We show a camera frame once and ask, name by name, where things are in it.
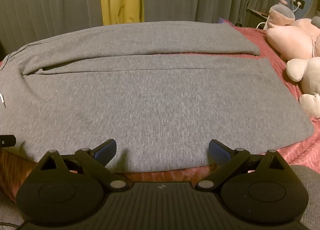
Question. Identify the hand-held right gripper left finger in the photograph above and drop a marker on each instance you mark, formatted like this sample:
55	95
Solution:
106	150

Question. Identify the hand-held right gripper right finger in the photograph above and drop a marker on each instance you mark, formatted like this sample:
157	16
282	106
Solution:
218	153

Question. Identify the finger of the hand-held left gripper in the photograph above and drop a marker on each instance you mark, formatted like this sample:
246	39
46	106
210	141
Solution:
8	140

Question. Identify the grey pants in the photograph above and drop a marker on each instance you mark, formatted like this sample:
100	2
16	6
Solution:
150	95

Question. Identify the pink ribbed blanket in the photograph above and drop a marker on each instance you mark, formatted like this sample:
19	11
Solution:
295	150

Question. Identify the person's grey clothing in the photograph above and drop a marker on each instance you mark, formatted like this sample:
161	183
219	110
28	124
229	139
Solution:
307	195

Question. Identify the white plush toy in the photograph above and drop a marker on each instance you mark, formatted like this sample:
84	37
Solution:
312	75

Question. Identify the small purple object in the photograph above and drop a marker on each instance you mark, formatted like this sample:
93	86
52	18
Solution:
225	20

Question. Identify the pink plush toy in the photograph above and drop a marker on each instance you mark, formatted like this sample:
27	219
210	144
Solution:
287	35

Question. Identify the dark nightstand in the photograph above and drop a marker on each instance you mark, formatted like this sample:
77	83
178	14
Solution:
255	15

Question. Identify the black wall socket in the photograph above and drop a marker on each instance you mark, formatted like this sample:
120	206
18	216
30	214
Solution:
300	1

